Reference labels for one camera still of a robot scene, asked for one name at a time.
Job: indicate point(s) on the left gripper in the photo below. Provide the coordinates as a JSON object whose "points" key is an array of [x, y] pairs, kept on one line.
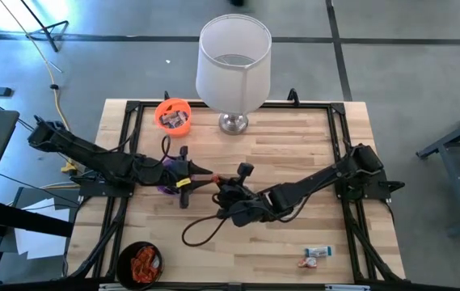
{"points": [[185, 198]]}

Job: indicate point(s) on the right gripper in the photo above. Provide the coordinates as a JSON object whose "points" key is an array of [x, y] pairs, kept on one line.
{"points": [[239, 204]]}

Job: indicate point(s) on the orange white candy bar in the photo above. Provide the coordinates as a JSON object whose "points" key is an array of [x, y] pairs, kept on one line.
{"points": [[215, 178], [307, 262], [156, 262]]}

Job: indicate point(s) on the purple plastic bucket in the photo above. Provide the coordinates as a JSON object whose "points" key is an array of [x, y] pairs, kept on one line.
{"points": [[169, 190]]}

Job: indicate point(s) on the orange candy pack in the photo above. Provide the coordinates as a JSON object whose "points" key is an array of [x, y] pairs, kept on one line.
{"points": [[145, 254], [136, 266], [147, 275]]}

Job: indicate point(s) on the black plastic bucket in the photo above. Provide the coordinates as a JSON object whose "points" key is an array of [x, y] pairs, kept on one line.
{"points": [[124, 266]]}

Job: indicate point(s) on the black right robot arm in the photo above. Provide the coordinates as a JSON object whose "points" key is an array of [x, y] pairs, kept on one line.
{"points": [[306, 186]]}

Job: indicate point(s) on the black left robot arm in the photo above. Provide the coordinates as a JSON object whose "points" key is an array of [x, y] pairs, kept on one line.
{"points": [[104, 161]]}

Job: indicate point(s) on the yellow tape tag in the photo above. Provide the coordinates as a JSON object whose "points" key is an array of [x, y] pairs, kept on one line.
{"points": [[183, 182]]}

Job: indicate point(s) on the orange pumpkin bucket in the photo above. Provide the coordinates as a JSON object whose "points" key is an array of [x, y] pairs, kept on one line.
{"points": [[181, 132]]}

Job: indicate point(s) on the white shade silver table lamp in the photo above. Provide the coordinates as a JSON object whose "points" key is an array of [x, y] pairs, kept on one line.
{"points": [[233, 89]]}

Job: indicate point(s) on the white paper sheets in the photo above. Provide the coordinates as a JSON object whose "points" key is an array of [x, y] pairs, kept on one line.
{"points": [[39, 246]]}

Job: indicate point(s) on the small grey rod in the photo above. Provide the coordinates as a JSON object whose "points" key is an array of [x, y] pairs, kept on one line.
{"points": [[56, 67]]}

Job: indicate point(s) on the black crossbar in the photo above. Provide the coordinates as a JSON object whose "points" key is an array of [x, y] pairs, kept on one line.
{"points": [[19, 220]]}

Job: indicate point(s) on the black metal stand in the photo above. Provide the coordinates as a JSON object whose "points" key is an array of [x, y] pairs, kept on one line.
{"points": [[39, 25]]}

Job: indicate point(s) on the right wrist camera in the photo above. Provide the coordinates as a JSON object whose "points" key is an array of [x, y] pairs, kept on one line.
{"points": [[246, 169]]}

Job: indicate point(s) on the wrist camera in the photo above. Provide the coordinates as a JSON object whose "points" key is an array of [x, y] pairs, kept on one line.
{"points": [[175, 169], [246, 169]]}

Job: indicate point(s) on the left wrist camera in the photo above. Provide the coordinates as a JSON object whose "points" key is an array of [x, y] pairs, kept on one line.
{"points": [[175, 169]]}

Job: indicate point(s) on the black aluminium table frame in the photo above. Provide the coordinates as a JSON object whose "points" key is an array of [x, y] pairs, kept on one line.
{"points": [[314, 106]]}

